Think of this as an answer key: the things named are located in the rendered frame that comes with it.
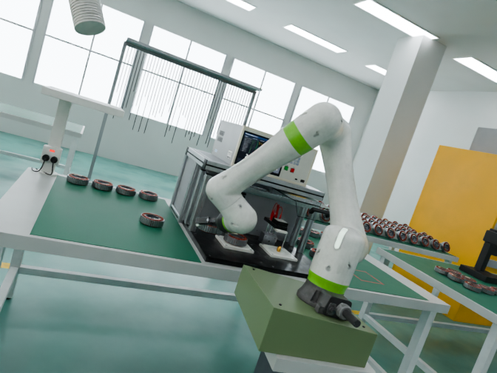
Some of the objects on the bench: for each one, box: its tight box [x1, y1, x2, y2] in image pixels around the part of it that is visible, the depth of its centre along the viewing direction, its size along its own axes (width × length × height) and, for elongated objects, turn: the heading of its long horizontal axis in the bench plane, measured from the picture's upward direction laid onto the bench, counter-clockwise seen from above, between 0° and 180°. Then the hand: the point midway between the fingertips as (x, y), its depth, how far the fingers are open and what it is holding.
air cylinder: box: [258, 231, 277, 246], centre depth 205 cm, size 5×8×6 cm
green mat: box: [30, 175, 201, 263], centre depth 183 cm, size 94×61×1 cm, turn 135°
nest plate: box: [259, 243, 297, 262], centre depth 193 cm, size 15×15×1 cm
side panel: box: [169, 154, 197, 224], centre depth 209 cm, size 28×3×32 cm, turn 135°
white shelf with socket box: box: [31, 86, 125, 176], centre depth 201 cm, size 35×37×46 cm
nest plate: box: [215, 235, 254, 254], centre depth 183 cm, size 15×15×1 cm
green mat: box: [294, 234, 428, 300], centre depth 235 cm, size 94×61×1 cm, turn 135°
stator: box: [223, 232, 248, 246], centre depth 182 cm, size 11×11×4 cm
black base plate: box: [182, 221, 312, 279], centre depth 189 cm, size 47×64×2 cm
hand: (211, 225), depth 171 cm, fingers closed on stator, 11 cm apart
